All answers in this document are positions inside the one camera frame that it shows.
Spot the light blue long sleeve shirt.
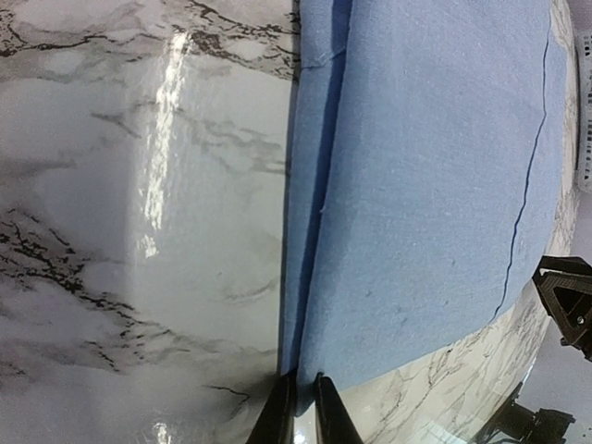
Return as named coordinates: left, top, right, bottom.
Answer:
left=280, top=1, right=567, bottom=413

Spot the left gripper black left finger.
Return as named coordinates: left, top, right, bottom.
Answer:
left=246, top=373, right=297, bottom=444

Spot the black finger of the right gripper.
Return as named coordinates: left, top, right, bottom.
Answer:
left=532, top=255, right=591, bottom=361

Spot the white plastic basket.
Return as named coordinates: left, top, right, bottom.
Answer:
left=575, top=30, right=592, bottom=193

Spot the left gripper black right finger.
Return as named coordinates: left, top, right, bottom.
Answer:
left=314, top=373, right=364, bottom=444

